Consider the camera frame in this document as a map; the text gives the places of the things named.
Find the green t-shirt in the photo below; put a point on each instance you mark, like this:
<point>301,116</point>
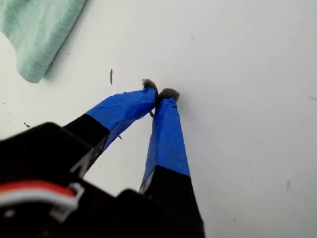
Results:
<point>37,29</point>

